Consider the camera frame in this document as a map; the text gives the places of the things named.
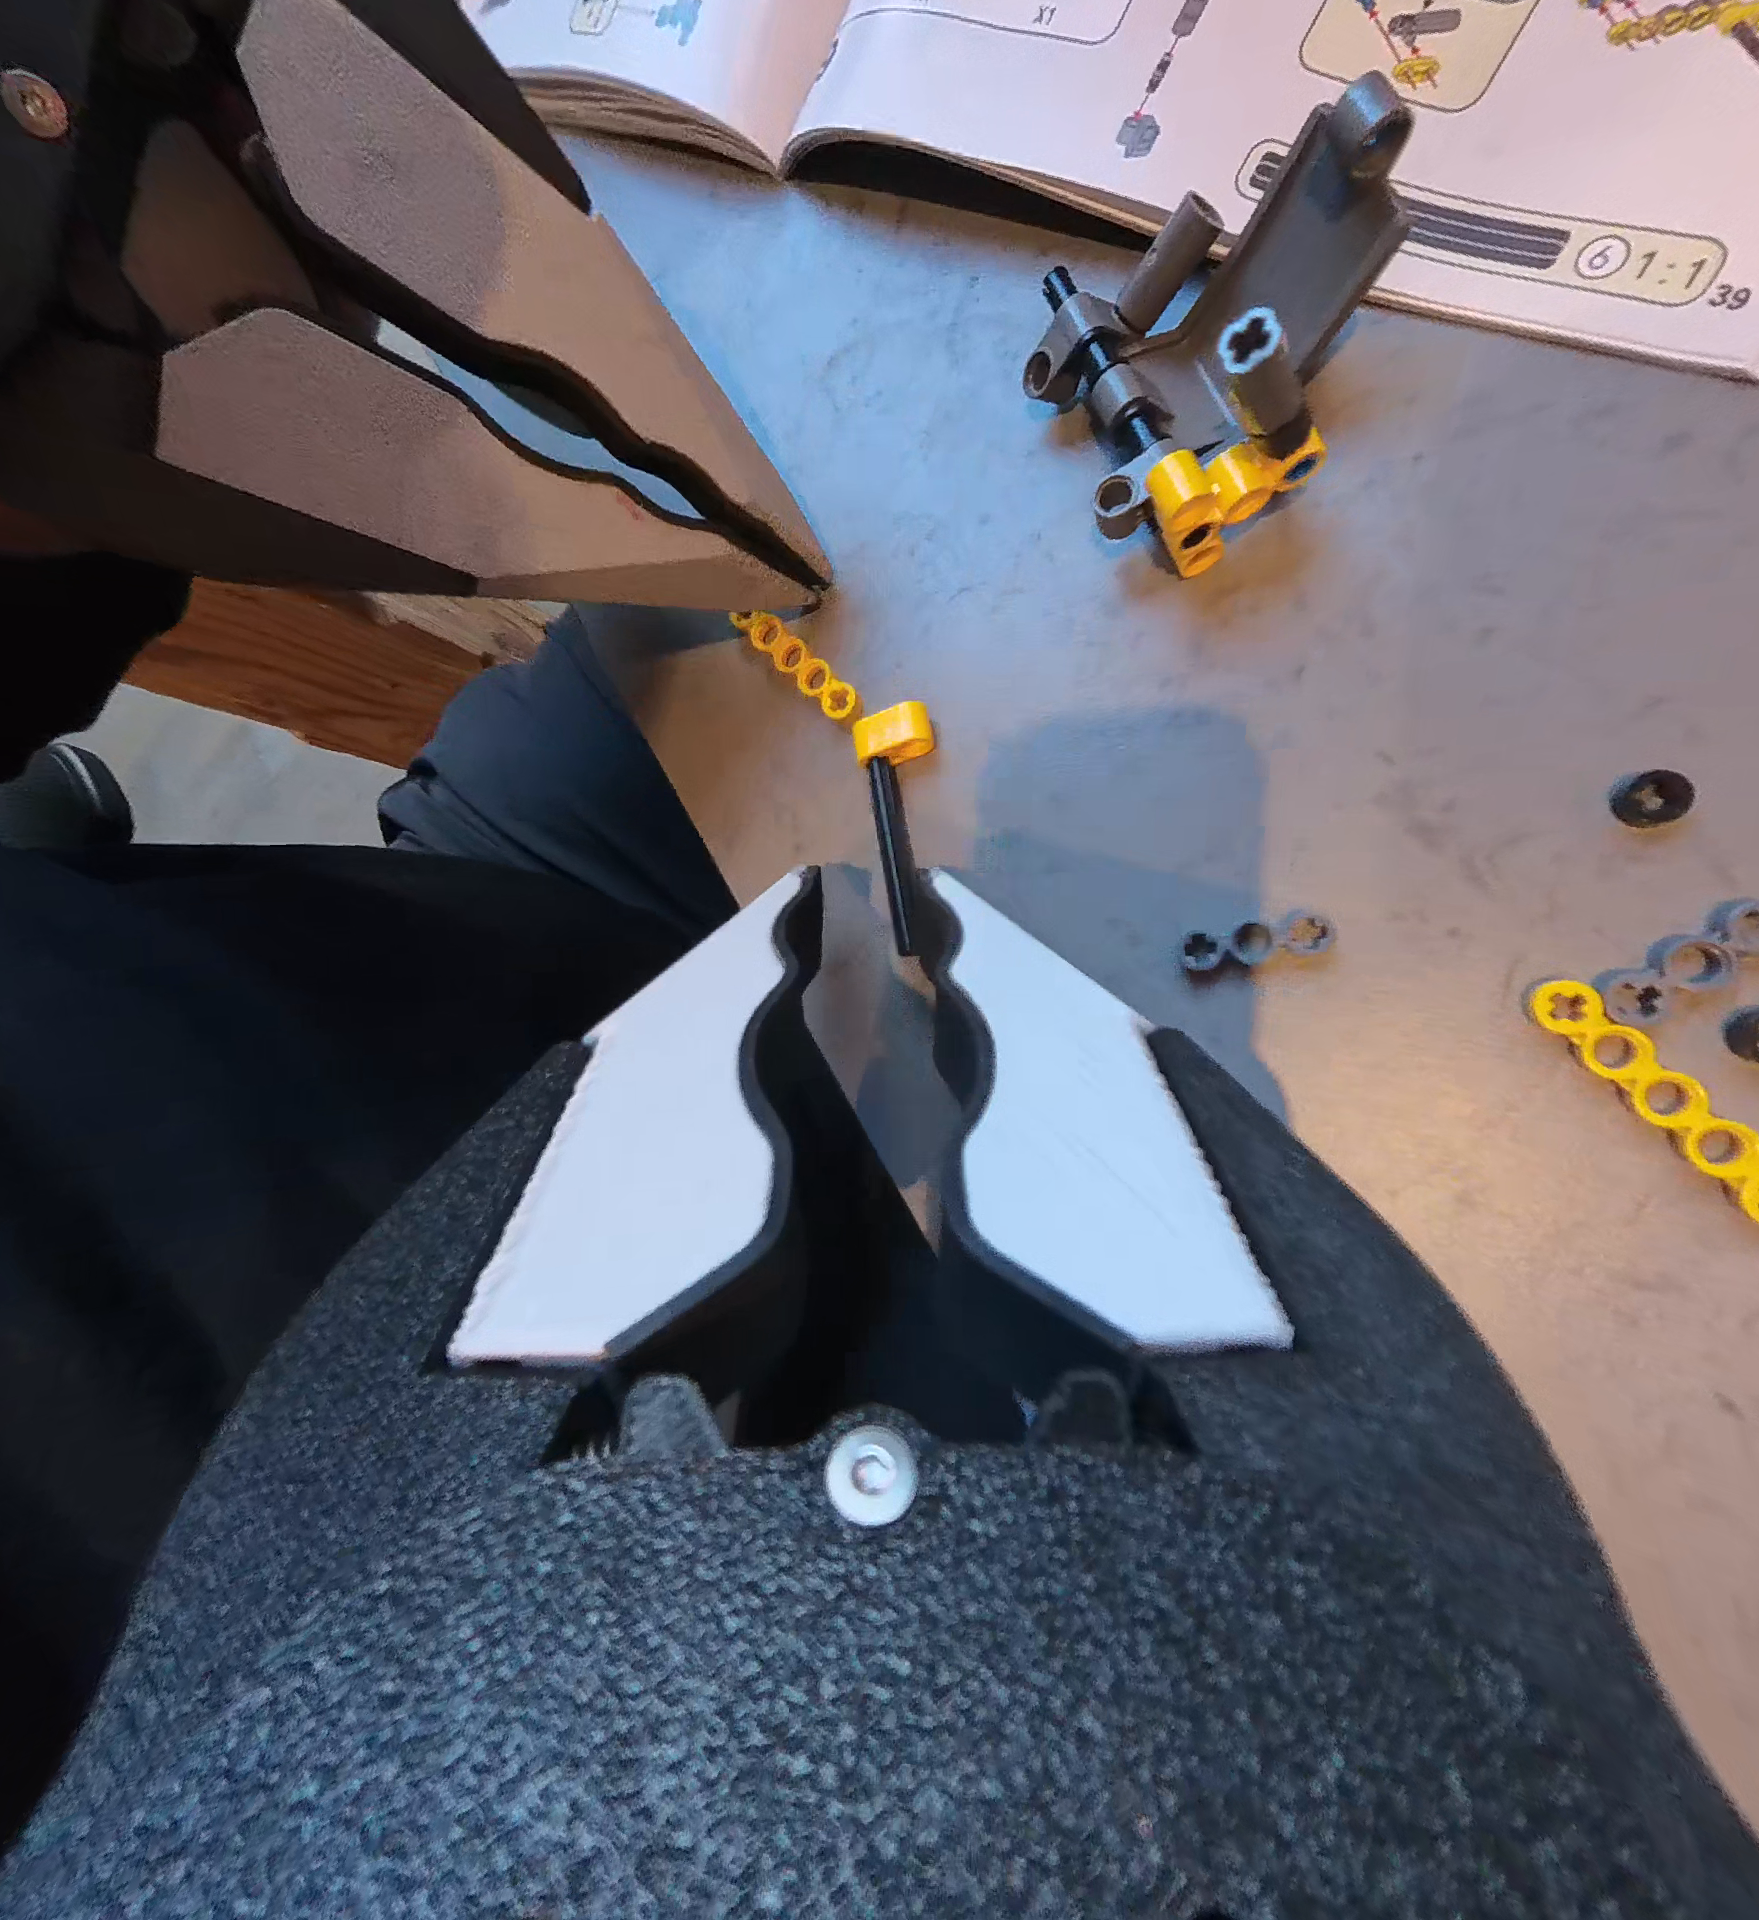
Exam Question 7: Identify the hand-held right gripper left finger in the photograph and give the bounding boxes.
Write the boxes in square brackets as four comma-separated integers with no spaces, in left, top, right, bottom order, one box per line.
[442,866,829,1373]

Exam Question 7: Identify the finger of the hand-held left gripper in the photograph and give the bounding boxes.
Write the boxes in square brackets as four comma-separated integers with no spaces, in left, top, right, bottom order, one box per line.
[233,0,833,593]
[156,306,832,616]

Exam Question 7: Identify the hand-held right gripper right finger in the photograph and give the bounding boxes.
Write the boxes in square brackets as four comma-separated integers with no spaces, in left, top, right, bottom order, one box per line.
[929,866,1296,1396]

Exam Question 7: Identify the black axle rod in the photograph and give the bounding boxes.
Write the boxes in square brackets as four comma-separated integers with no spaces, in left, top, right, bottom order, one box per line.
[869,756,923,960]

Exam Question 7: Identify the yellow thin ridged beam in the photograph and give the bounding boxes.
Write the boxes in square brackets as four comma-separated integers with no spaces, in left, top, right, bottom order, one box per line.
[727,605,860,723]

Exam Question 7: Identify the person's left forearm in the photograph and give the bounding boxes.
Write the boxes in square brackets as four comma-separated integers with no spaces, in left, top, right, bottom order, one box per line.
[0,458,192,802]

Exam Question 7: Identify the grey desk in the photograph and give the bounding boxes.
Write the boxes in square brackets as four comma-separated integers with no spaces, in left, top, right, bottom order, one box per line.
[566,135,1759,1862]

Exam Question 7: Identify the grey three-hole connector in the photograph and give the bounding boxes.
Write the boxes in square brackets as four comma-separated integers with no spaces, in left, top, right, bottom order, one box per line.
[1590,898,1759,1025]
[1180,906,1340,979]

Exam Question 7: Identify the person's black trousers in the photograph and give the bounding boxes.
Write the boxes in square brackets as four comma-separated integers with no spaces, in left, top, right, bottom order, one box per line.
[378,605,742,940]

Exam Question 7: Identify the yellow five-hole flat beam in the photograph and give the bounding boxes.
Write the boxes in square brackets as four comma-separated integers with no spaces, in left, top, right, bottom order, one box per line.
[1524,978,1759,1235]

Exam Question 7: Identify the grey yellow brick subassembly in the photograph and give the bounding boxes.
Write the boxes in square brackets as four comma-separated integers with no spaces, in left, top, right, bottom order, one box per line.
[1023,69,1416,579]

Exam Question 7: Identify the building instruction booklet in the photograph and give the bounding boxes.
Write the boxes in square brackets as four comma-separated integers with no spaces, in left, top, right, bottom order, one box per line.
[475,0,1759,382]

